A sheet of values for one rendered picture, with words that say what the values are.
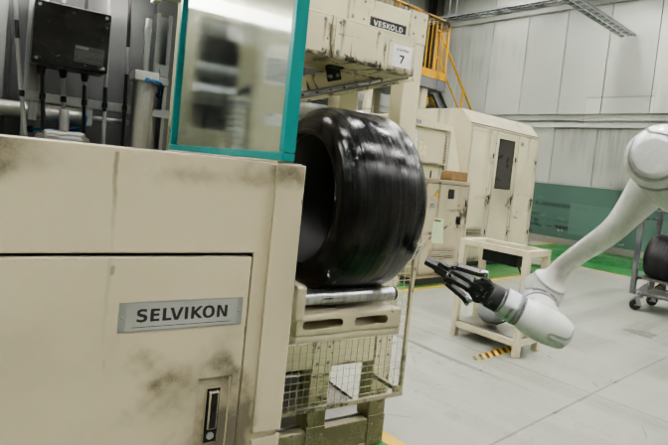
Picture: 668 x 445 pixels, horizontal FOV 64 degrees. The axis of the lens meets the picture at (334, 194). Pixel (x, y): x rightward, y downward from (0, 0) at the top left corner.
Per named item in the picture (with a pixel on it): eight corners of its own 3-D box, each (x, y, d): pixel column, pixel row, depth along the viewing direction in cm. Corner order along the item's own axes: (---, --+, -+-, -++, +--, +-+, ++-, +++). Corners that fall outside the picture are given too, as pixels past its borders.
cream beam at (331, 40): (268, 43, 167) (273, -4, 167) (239, 53, 189) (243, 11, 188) (415, 77, 200) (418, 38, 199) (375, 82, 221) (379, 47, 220)
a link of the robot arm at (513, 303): (509, 331, 149) (490, 320, 150) (511, 313, 157) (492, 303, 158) (526, 307, 145) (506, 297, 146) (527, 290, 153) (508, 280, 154)
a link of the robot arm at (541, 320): (508, 334, 149) (510, 311, 160) (561, 363, 146) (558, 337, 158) (529, 305, 144) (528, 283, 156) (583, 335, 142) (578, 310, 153)
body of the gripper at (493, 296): (507, 296, 147) (476, 280, 148) (491, 318, 151) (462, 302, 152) (508, 283, 153) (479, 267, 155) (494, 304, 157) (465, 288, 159)
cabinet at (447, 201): (415, 287, 604) (427, 178, 597) (378, 275, 647) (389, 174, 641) (461, 281, 665) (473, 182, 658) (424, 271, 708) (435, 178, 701)
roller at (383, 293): (297, 308, 144) (298, 292, 143) (289, 304, 148) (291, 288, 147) (398, 302, 162) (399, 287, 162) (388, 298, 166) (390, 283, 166)
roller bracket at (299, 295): (294, 323, 139) (298, 286, 139) (238, 285, 173) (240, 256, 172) (305, 322, 141) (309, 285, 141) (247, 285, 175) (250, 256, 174)
